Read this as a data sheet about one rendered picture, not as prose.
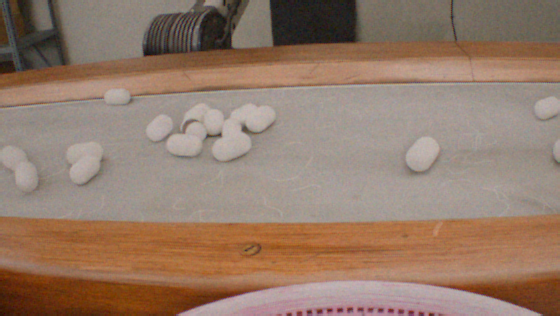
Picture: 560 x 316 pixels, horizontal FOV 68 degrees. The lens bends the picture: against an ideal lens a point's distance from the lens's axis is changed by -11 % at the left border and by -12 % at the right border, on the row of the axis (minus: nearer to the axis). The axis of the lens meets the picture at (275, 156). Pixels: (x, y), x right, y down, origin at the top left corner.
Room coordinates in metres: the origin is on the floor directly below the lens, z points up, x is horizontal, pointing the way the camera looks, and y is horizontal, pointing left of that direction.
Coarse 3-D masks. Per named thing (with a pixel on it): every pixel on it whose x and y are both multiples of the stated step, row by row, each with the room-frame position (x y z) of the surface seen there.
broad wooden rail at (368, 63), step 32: (96, 64) 0.66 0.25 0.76; (128, 64) 0.63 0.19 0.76; (160, 64) 0.61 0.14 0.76; (192, 64) 0.58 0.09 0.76; (224, 64) 0.57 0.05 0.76; (256, 64) 0.55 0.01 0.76; (288, 64) 0.54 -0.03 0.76; (320, 64) 0.54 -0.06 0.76; (352, 64) 0.53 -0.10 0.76; (384, 64) 0.52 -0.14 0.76; (416, 64) 0.51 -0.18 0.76; (448, 64) 0.51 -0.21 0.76; (480, 64) 0.50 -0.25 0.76; (512, 64) 0.49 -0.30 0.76; (544, 64) 0.49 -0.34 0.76; (0, 96) 0.61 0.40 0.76; (32, 96) 0.59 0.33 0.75; (64, 96) 0.58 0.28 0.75; (96, 96) 0.57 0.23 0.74
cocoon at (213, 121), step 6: (210, 114) 0.41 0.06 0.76; (216, 114) 0.41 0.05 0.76; (222, 114) 0.42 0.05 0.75; (204, 120) 0.40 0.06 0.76; (210, 120) 0.40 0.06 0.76; (216, 120) 0.40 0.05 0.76; (222, 120) 0.40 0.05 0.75; (204, 126) 0.40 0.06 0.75; (210, 126) 0.40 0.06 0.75; (216, 126) 0.40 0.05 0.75; (222, 126) 0.40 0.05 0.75; (210, 132) 0.40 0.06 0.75; (216, 132) 0.40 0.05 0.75
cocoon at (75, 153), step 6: (78, 144) 0.37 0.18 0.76; (84, 144) 0.37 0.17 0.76; (90, 144) 0.37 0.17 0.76; (96, 144) 0.37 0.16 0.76; (72, 150) 0.37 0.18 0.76; (78, 150) 0.37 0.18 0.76; (84, 150) 0.37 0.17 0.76; (90, 150) 0.36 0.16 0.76; (96, 150) 0.37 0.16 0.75; (102, 150) 0.37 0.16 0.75; (72, 156) 0.36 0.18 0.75; (78, 156) 0.36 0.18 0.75; (96, 156) 0.36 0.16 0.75; (102, 156) 0.37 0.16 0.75; (72, 162) 0.36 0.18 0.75
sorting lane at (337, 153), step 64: (0, 128) 0.51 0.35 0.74; (64, 128) 0.47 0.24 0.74; (128, 128) 0.45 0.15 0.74; (320, 128) 0.40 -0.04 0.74; (384, 128) 0.38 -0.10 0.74; (448, 128) 0.37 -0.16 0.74; (512, 128) 0.36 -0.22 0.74; (0, 192) 0.33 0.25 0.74; (64, 192) 0.32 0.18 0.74; (128, 192) 0.31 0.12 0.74; (192, 192) 0.30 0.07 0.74; (256, 192) 0.29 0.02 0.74; (320, 192) 0.28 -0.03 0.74; (384, 192) 0.28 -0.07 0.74; (448, 192) 0.27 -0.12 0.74; (512, 192) 0.25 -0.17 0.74
